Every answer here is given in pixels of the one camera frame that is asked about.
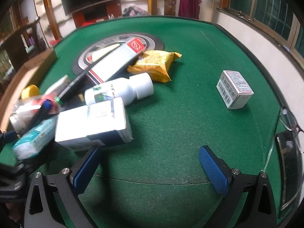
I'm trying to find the white and blue medicine box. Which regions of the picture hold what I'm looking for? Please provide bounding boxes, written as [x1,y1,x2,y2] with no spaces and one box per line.
[55,97,132,151]

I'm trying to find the teal tissue pack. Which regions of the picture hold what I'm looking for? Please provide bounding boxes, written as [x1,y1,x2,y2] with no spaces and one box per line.
[12,115,58,160]

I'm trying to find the black marker green cap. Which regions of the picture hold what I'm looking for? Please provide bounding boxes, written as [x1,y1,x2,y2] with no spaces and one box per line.
[54,70,94,107]

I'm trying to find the black marker blue cap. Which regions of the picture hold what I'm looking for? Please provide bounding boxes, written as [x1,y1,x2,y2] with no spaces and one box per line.
[19,99,53,136]

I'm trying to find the small white barcode box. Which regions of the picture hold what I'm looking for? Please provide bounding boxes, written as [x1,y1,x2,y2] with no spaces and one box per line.
[216,70,254,110]

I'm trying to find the yellow balm jar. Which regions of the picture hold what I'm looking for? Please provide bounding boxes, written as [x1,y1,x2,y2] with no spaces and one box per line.
[21,84,40,100]

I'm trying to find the white bottle green label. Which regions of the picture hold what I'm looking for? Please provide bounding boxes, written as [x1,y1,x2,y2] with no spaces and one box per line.
[84,73,154,105]

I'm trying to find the clear pack red item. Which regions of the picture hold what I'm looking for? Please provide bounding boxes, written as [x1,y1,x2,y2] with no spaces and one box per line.
[9,92,59,134]

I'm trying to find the eyeglasses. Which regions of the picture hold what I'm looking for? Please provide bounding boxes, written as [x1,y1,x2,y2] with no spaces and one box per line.
[266,106,303,211]

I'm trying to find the cardboard tray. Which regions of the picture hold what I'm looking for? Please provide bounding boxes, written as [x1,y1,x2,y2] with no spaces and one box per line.
[1,48,57,132]

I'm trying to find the round table centre console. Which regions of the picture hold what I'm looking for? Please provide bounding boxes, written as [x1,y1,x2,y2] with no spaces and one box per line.
[71,32,165,77]

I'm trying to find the yellow snack packet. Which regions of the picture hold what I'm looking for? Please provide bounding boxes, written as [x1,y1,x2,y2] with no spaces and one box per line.
[127,50,182,83]

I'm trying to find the dark wooden chair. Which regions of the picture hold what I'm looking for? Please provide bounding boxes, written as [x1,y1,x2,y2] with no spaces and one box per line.
[1,17,46,72]

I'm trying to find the patterned clothes pile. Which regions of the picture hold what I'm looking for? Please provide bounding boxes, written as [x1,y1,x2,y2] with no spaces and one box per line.
[122,5,150,17]

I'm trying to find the maroon cloth on chair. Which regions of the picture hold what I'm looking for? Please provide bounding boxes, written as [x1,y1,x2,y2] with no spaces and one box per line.
[178,0,201,20]

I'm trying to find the window with green grille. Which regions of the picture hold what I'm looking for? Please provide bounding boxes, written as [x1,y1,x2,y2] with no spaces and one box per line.
[219,0,303,58]

